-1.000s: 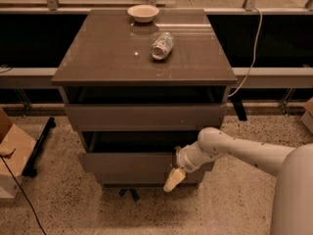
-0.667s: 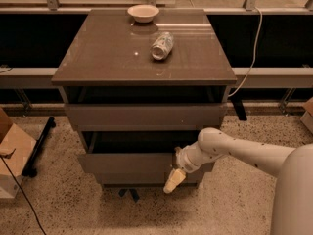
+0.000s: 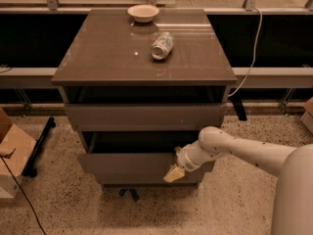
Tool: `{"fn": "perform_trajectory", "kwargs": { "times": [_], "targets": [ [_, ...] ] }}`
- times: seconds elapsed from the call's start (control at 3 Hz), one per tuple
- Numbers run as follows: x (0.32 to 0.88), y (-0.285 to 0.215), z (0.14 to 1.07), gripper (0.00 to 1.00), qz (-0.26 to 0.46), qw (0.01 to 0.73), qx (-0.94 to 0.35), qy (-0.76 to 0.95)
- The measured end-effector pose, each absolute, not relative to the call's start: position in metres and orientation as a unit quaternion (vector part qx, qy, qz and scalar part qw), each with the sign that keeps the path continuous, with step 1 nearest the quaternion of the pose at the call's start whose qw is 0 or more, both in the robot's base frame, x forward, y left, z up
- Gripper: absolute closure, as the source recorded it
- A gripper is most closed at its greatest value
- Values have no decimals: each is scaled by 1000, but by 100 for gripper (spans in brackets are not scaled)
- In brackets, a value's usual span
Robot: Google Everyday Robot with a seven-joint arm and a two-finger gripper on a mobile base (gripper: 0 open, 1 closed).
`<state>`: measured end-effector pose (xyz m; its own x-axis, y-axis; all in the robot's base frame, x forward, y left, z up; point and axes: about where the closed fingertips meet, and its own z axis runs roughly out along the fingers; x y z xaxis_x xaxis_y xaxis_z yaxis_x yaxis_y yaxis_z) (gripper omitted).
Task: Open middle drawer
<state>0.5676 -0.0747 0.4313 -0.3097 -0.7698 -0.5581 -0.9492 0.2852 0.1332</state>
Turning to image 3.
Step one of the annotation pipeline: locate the cardboard box left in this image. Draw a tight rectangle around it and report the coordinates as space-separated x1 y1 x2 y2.
0 109 36 200

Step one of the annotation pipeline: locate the cardboard box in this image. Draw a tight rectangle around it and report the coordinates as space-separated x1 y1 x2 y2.
0 109 36 200
300 97 313 134

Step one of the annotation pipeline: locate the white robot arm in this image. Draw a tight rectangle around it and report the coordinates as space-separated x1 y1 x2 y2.
163 126 313 235

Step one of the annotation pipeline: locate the black table leg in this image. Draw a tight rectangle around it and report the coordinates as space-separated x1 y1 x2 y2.
230 92 247 121

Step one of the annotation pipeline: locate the crushed silver soda can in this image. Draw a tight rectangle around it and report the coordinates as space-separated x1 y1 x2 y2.
151 32 174 61

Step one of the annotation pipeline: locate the white ceramic bowl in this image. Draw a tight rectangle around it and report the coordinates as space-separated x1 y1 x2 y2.
127 5 159 24

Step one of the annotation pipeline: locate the black stand bar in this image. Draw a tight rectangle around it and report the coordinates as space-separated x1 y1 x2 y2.
22 117 56 177

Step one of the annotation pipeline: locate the blue tape cross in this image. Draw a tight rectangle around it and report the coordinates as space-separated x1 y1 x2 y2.
118 189 140 203

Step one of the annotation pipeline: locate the cardboard box right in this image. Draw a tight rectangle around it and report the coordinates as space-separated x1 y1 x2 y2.
300 97 313 134

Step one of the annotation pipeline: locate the grey top drawer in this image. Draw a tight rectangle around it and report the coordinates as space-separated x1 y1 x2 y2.
65 104 226 131

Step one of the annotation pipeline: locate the grey drawer cabinet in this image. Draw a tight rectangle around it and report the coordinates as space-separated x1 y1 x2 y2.
51 8 238 190

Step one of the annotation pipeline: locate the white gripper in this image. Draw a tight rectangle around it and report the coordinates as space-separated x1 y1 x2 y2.
163 141 204 183

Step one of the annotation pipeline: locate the white hanging cable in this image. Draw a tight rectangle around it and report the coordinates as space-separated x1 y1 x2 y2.
227 7 264 99

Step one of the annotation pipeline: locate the black floor cable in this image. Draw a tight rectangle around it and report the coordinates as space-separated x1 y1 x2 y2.
0 154 48 235

